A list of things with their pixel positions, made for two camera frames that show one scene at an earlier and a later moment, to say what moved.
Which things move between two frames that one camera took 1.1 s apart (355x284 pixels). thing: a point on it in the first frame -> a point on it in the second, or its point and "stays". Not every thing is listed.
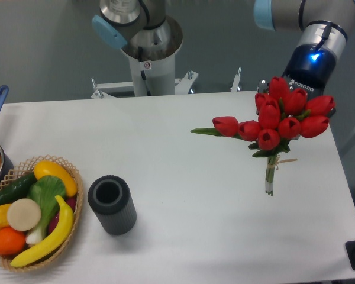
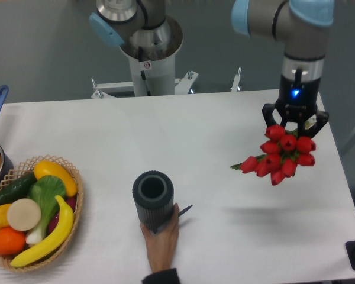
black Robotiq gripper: [333, 111] -> [297, 101]
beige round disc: [23, 214] stays
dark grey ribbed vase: [109, 197] -> [153, 195]
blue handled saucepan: [0, 167] stays
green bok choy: [47, 191] stays
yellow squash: [45, 168] stays
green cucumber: [18, 190] stays
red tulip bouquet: [283, 114] -> [284, 149]
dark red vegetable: [70, 201] stays
